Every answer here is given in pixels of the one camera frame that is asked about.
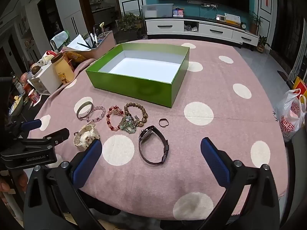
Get red snack jar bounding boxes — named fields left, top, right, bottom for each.
left=27, top=89, right=41, bottom=106

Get white paper sheets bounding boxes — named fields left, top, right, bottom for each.
left=66, top=34, right=92, bottom=51

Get bushy potted plant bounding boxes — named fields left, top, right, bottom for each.
left=117, top=12, right=143, bottom=33

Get cream plastic watch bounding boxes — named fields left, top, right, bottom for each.
left=73, top=122, right=100, bottom=152

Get white television cabinet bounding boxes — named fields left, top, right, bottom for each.
left=144, top=16, right=260, bottom=46

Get person's left hand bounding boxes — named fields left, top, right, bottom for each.
left=0, top=171, right=29, bottom=205

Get brown wooden bead bracelet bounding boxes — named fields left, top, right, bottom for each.
left=124, top=103, right=147, bottom=127

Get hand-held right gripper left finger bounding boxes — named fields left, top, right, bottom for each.
left=23, top=138, right=113, bottom=230

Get yellow red box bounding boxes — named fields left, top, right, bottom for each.
left=293, top=76, right=307, bottom=94

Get pink bead bracelet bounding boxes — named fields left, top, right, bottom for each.
left=86, top=105, right=106, bottom=123

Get green bangle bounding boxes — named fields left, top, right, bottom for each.
left=76, top=101, right=93, bottom=120

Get white printed plastic bag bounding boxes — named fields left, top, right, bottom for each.
left=273, top=89, right=307, bottom=143

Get white towel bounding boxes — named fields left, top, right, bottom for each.
left=50, top=31, right=70, bottom=53

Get small floor potted plant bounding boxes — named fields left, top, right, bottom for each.
left=256, top=35, right=271, bottom=53

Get pink polka dot tablecloth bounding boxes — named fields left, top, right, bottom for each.
left=29, top=39, right=289, bottom=221

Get dark watch with brown strap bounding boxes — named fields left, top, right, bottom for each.
left=138, top=125, right=169, bottom=165

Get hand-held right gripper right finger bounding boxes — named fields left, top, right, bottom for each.
left=200, top=137, right=281, bottom=230

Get potted plant in brown pot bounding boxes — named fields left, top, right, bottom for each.
left=249, top=11, right=263, bottom=34

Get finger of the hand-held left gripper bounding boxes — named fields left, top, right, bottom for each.
left=18, top=128, right=70, bottom=150
left=5, top=118, right=42, bottom=139

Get yellow snack packet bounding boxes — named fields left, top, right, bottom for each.
left=66, top=51, right=87, bottom=64

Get white yellow box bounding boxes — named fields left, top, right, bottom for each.
left=224, top=13, right=241, bottom=25

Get yellow bear bottle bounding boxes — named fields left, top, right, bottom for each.
left=47, top=50, right=75, bottom=85

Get red bead bracelet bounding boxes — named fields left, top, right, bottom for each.
left=106, top=105, right=124, bottom=132

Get green cardboard box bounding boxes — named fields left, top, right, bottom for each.
left=86, top=43, right=190, bottom=108

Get white storage box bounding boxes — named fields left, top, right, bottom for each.
left=27, top=66, right=63, bottom=95

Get beige desk organizer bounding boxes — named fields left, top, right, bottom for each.
left=62, top=30, right=117, bottom=60

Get clear plastic storage bin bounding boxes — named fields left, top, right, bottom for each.
left=142, top=3, right=174, bottom=18

